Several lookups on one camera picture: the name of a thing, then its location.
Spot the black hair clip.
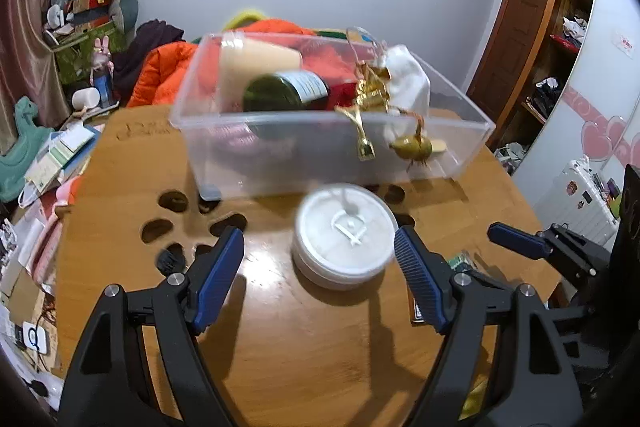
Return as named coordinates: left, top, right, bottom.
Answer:
left=156, top=248, right=185, bottom=274

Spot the green card box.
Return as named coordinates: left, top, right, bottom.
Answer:
left=445, top=252, right=476, bottom=275

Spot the dark green glass bottle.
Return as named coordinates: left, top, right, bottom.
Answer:
left=242, top=71, right=331, bottom=114

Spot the round cosmetic jar with lid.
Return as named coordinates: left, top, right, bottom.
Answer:
left=291, top=183, right=399, bottom=292

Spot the teal plush toy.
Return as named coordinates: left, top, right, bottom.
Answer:
left=0, top=97, right=56, bottom=204

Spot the green walnut bead string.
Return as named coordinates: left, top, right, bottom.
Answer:
left=389, top=107, right=448, bottom=170

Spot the white door with pink hearts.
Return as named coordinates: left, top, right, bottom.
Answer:
left=510, top=0, right=640, bottom=218

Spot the white cup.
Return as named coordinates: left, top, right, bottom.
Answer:
left=71, top=87, right=101, bottom=110

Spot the wooden desk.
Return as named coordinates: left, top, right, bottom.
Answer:
left=52, top=104, right=566, bottom=427

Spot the clear plastic storage bin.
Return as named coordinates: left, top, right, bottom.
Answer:
left=170, top=32, right=497, bottom=200

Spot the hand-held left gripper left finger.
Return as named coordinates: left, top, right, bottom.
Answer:
left=59, top=226, right=246, bottom=427

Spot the wooden wardrobe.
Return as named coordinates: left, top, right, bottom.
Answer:
left=467, top=0, right=601, bottom=168

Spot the orange jacket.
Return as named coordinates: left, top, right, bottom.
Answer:
left=125, top=18, right=351, bottom=108

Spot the blue bottle with rabbit topper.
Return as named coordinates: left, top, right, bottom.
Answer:
left=90, top=36, right=115, bottom=105

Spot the striped pink curtain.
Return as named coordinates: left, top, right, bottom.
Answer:
left=0, top=0, right=83, bottom=158

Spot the gold trophy figurine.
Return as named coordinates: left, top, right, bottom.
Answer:
left=327, top=59, right=396, bottom=162

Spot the stack of books and papers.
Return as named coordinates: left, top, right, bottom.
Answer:
left=20, top=124, right=98, bottom=208

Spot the small white device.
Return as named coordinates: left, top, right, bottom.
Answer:
left=22, top=322, right=51, bottom=355

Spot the dark maroon cloth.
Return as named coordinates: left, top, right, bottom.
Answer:
left=112, top=19, right=186, bottom=92

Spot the beige cylindrical jar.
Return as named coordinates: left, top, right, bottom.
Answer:
left=219, top=38, right=303, bottom=112

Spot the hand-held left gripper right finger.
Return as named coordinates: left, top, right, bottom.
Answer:
left=393, top=224, right=585, bottom=427

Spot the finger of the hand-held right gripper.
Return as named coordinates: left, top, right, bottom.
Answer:
left=542, top=302, right=608, bottom=370
left=487, top=222, right=613, bottom=278

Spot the white drawstring pouch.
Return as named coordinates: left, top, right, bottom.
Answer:
left=380, top=44, right=432, bottom=118

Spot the white suitcase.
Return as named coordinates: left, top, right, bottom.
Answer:
left=542, top=155, right=621, bottom=248

